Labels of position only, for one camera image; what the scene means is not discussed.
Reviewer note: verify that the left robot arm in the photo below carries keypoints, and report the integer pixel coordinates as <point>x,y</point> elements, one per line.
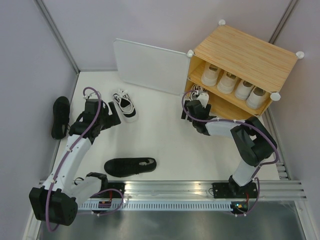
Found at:
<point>58,199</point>

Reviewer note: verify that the black canvas sneaker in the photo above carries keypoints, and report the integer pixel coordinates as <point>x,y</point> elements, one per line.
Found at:
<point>126,167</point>
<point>61,113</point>

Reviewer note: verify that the white leather sneaker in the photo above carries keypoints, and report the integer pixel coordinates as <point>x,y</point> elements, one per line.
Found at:
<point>243,90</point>
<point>257,98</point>

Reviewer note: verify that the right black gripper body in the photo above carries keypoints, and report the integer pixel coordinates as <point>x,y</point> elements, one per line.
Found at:
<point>207,109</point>

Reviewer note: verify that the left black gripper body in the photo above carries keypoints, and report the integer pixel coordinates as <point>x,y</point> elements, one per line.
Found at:
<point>103,119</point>

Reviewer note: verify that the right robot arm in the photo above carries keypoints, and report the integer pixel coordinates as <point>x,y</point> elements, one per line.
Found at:
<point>252,140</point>

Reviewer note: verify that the aluminium rail with cable duct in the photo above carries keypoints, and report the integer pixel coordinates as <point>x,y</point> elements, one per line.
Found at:
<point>197,195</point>

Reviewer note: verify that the white translucent cabinet door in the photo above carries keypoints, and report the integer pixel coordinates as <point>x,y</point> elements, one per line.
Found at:
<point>152,67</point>

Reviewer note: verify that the wooden shoe cabinet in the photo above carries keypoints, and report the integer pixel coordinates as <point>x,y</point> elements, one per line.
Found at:
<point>248,58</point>

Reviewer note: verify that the beige lace sneaker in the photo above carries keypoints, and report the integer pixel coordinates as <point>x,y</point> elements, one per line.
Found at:
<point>210,74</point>

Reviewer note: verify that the black and white sneaker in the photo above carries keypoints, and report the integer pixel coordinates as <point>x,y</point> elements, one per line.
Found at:
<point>125,105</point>

